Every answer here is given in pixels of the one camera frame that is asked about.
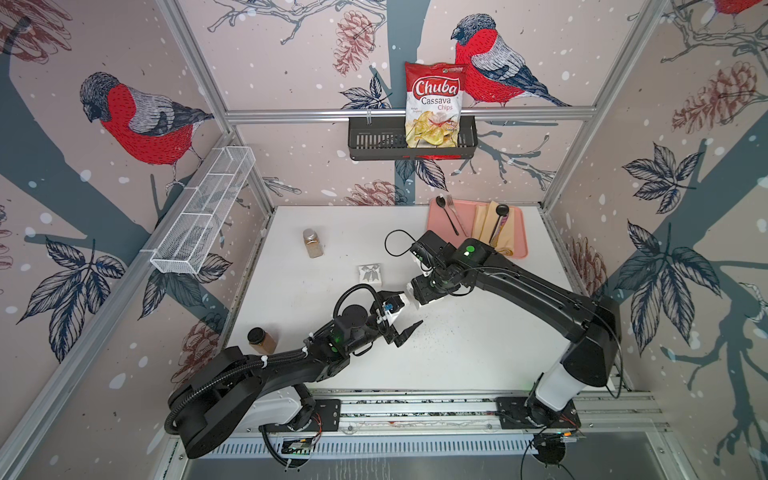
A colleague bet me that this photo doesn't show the black spoon on napkin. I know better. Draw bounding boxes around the black spoon on napkin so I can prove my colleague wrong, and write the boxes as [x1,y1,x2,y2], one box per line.
[489,204,509,246]

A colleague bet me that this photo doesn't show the silver fork on tray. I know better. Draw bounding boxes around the silver fork on tray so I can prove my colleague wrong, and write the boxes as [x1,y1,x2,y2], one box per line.
[446,194,469,237]

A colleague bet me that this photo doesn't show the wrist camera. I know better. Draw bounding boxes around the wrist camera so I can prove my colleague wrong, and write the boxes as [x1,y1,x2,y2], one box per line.
[409,230,456,270]
[383,292,409,318]

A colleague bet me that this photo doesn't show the white gift box with bow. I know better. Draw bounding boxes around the white gift box with bow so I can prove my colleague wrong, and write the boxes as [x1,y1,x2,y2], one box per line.
[358,263,382,286]

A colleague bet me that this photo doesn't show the black wire wall basket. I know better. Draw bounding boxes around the black wire wall basket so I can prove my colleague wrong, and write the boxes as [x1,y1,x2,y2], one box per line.
[347,115,479,162]

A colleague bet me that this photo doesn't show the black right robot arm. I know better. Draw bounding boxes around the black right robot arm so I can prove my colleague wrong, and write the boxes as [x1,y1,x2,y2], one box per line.
[409,230,621,427]

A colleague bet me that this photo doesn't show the brown jar black lid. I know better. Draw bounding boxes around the brown jar black lid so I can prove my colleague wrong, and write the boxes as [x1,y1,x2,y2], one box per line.
[247,327,277,355]

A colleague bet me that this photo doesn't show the pink plastic tray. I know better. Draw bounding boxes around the pink plastic tray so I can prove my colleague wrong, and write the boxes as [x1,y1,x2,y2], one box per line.
[426,198,528,259]

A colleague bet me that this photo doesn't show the red Chuba cassava chips bag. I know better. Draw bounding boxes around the red Chuba cassava chips bag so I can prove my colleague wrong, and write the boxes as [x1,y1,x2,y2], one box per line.
[405,63,466,148]

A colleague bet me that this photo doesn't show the glass spice jar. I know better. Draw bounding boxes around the glass spice jar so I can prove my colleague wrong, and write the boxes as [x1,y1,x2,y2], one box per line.
[302,228,324,258]

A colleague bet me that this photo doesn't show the white wire mesh shelf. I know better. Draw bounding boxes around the white wire mesh shelf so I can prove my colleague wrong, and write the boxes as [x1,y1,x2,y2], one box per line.
[150,146,255,275]

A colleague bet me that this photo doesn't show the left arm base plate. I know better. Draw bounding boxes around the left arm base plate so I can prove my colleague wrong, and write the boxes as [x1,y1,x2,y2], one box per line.
[264,399,341,434]

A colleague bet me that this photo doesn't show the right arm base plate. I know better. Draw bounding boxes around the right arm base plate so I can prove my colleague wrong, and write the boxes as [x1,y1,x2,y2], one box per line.
[495,396,581,430]

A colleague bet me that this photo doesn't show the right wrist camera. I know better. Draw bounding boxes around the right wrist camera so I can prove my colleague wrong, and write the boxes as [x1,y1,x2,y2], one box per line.
[409,230,456,270]

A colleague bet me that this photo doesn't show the beige folded cloth napkin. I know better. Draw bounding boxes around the beige folded cloth napkin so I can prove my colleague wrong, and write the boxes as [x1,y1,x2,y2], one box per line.
[472,202,517,257]

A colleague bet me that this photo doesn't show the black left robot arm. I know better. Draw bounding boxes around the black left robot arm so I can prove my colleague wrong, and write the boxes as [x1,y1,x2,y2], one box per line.
[164,285,418,459]

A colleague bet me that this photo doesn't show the black spoon on tray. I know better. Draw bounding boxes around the black spoon on tray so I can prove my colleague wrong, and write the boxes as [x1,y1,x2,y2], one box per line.
[436,195,459,236]

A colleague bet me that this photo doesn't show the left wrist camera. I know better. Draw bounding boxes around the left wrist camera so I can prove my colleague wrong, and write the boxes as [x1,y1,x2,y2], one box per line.
[383,292,409,318]

